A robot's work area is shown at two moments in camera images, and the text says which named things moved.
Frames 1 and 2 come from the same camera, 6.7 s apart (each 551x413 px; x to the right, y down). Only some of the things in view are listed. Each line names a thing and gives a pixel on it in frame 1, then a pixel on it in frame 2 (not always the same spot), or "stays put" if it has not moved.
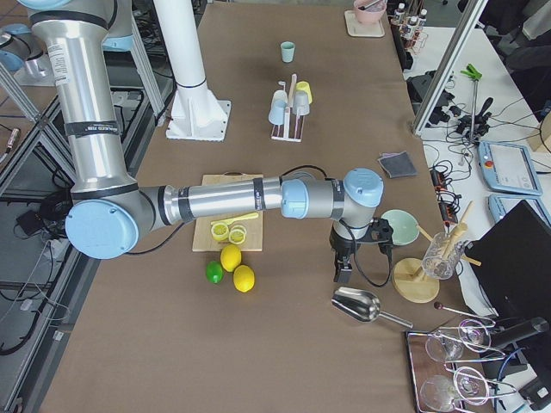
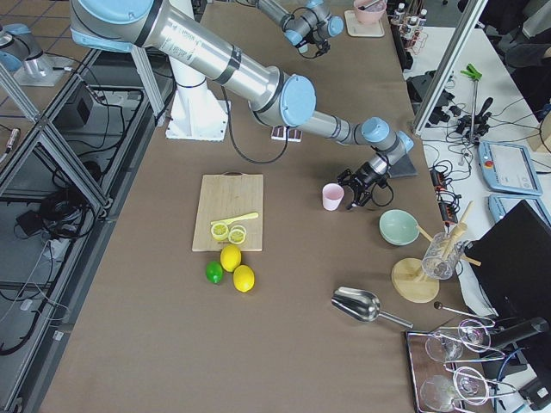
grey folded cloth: x=398 y=164 stays put
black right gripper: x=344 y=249 → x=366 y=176
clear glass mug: x=442 y=257 stays put
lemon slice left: x=219 y=231 stays put
